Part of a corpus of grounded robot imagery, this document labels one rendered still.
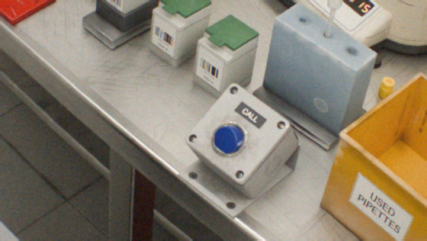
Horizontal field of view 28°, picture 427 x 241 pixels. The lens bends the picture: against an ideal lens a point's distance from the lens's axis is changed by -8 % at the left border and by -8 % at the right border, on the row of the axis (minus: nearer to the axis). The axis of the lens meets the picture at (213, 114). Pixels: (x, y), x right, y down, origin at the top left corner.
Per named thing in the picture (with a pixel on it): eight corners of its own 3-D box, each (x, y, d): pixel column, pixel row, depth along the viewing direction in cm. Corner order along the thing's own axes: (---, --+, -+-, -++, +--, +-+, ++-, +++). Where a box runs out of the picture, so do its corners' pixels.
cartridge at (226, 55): (191, 81, 94) (198, 31, 90) (223, 61, 97) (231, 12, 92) (220, 102, 93) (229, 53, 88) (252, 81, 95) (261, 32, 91)
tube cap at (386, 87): (375, 94, 96) (379, 80, 95) (383, 87, 97) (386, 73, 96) (386, 102, 96) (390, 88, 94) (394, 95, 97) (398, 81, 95)
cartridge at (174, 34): (148, 49, 97) (153, 1, 92) (180, 30, 100) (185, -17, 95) (174, 69, 96) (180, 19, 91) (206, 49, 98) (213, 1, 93)
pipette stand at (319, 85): (251, 98, 94) (264, 24, 87) (293, 67, 98) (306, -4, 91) (327, 152, 90) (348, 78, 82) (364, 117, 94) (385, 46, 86)
